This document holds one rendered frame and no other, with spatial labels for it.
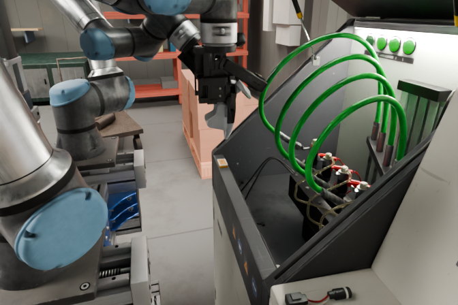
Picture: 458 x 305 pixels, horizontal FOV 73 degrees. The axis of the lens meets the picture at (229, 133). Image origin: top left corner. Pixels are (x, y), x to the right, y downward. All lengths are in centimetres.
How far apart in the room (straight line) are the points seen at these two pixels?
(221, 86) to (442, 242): 48
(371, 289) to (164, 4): 63
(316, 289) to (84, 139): 78
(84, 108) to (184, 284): 128
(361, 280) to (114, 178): 78
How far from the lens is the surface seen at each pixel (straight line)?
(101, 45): 80
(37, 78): 592
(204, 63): 65
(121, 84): 111
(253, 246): 79
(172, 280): 203
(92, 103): 105
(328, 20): 338
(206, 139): 281
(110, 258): 76
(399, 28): 106
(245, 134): 121
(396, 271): 71
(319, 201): 91
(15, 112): 42
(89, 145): 107
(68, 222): 46
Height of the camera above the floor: 147
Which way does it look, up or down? 22 degrees down
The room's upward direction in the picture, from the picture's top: straight up
